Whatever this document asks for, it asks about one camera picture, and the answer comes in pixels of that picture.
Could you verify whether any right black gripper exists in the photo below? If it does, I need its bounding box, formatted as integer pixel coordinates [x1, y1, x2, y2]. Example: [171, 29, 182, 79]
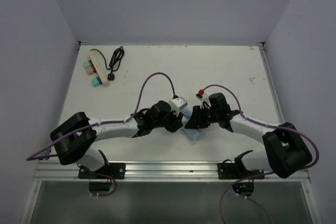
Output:
[186, 105, 219, 129]

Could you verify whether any light blue power strip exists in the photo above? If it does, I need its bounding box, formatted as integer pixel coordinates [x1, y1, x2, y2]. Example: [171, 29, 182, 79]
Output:
[181, 108, 201, 140]

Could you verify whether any black power cable with plug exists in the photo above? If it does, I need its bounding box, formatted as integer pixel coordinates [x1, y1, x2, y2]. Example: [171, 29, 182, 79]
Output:
[90, 46, 124, 80]

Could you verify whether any beige red power strip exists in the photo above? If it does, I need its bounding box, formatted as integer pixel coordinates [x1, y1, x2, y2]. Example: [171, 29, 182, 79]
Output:
[88, 51, 110, 87]

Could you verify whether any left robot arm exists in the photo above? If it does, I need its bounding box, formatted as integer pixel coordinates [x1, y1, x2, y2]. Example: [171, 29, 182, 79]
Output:
[50, 97, 187, 178]

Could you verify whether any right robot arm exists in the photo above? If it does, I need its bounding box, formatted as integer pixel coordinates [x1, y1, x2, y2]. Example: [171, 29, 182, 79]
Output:
[185, 90, 312, 178]

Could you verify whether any teal plug adapter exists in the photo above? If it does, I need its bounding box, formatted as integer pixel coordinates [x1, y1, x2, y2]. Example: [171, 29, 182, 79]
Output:
[91, 77, 102, 87]

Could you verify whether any pink brown plug adapter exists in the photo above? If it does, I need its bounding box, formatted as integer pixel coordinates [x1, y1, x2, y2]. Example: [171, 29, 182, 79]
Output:
[85, 66, 96, 75]

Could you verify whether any green plug adapter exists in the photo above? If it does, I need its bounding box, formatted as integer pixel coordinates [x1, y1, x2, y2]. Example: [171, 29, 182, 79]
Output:
[83, 60, 92, 68]

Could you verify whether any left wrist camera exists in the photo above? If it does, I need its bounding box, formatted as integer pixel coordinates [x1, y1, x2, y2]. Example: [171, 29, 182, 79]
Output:
[169, 97, 187, 115]

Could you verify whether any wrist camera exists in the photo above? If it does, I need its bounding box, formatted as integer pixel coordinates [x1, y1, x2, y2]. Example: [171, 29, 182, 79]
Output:
[196, 89, 211, 108]
[169, 97, 187, 115]

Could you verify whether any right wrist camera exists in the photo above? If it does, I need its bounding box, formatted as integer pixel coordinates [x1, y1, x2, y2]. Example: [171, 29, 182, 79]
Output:
[196, 89, 211, 108]

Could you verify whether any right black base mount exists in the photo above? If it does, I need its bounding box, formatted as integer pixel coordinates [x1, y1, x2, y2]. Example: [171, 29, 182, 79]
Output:
[217, 159, 265, 180]

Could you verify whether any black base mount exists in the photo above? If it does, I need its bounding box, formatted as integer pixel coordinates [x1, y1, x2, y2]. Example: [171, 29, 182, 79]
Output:
[78, 162, 126, 179]
[217, 159, 265, 180]

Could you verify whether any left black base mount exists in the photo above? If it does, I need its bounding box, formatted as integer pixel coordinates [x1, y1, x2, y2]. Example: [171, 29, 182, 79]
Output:
[78, 162, 126, 179]

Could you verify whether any aluminium mounting rail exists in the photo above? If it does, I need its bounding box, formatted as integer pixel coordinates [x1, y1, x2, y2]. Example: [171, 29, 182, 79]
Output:
[33, 158, 312, 183]

